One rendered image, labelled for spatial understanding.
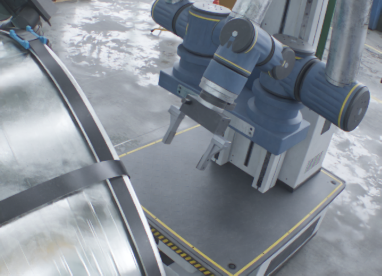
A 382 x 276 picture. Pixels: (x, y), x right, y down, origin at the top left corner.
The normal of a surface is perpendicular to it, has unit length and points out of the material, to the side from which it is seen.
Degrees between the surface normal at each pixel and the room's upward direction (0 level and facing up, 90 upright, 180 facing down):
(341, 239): 0
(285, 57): 84
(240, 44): 68
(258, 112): 23
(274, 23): 90
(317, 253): 0
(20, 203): 30
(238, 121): 90
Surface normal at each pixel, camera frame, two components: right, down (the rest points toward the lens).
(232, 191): 0.18, -0.84
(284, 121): 0.25, -0.56
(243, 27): -0.59, -0.14
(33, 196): 0.57, -0.52
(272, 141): -0.66, 0.28
